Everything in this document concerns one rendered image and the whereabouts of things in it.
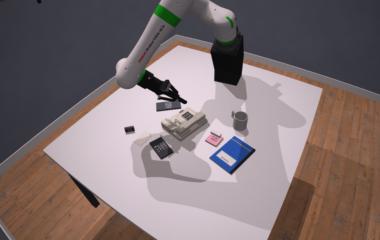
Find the blue notebook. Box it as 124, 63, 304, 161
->
210, 136, 255, 174

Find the pink sticky note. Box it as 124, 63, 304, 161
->
205, 134, 223, 147

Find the grey mug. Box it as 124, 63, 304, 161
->
231, 110, 248, 131

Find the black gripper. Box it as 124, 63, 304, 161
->
147, 77, 187, 104

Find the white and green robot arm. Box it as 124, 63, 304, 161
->
115, 0, 240, 89

